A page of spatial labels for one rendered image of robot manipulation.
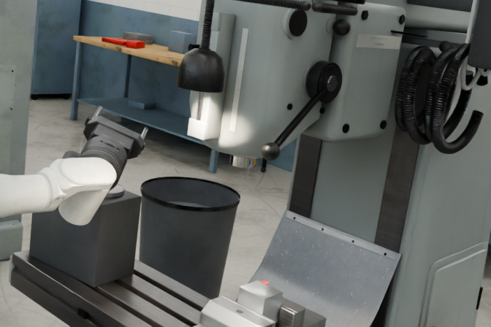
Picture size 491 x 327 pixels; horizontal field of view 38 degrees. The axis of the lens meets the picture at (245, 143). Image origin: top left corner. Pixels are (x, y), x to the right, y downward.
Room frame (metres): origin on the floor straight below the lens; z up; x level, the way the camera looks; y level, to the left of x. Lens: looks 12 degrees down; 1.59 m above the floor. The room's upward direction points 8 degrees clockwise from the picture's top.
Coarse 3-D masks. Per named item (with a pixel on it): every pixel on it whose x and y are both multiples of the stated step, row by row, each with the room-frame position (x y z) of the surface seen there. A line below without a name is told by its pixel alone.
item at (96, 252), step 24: (120, 192) 1.47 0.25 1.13; (48, 216) 1.49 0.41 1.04; (96, 216) 1.41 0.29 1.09; (120, 216) 1.45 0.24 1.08; (48, 240) 1.49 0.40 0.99; (72, 240) 1.45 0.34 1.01; (96, 240) 1.41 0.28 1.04; (120, 240) 1.46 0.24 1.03; (48, 264) 1.49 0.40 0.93; (72, 264) 1.44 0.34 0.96; (96, 264) 1.41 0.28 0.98; (120, 264) 1.46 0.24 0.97
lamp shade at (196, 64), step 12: (204, 48) 1.08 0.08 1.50; (192, 60) 1.06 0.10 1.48; (204, 60) 1.06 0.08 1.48; (216, 60) 1.07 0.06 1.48; (180, 72) 1.07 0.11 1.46; (192, 72) 1.05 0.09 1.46; (204, 72) 1.05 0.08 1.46; (216, 72) 1.06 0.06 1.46; (180, 84) 1.06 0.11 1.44; (192, 84) 1.05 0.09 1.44; (204, 84) 1.05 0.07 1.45; (216, 84) 1.06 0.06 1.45
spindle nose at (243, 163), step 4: (232, 156) 1.24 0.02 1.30; (236, 156) 1.23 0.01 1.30; (232, 160) 1.24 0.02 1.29; (236, 160) 1.23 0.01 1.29; (240, 160) 1.23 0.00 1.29; (244, 160) 1.23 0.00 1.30; (248, 160) 1.23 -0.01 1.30; (252, 160) 1.24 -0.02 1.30; (232, 164) 1.24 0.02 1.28; (236, 164) 1.23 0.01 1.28; (240, 164) 1.23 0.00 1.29; (244, 164) 1.23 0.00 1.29; (248, 164) 1.23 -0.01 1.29; (252, 164) 1.24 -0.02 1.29; (244, 168) 1.23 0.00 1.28; (248, 168) 1.23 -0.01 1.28; (252, 168) 1.24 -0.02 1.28
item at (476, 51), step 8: (480, 0) 1.22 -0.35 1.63; (488, 0) 1.21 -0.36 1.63; (480, 8) 1.21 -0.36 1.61; (488, 8) 1.20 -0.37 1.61; (480, 16) 1.21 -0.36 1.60; (488, 16) 1.20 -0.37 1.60; (480, 24) 1.21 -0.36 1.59; (488, 24) 1.20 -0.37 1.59; (480, 32) 1.21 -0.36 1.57; (488, 32) 1.20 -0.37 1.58; (472, 40) 1.22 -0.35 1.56; (480, 40) 1.21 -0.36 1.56; (488, 40) 1.20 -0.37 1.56; (472, 48) 1.21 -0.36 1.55; (480, 48) 1.20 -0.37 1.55; (488, 48) 1.20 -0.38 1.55; (472, 56) 1.21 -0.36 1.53; (480, 56) 1.20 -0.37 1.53; (488, 56) 1.19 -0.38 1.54; (472, 64) 1.21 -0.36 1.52; (480, 64) 1.20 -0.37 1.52; (488, 64) 1.19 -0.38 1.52
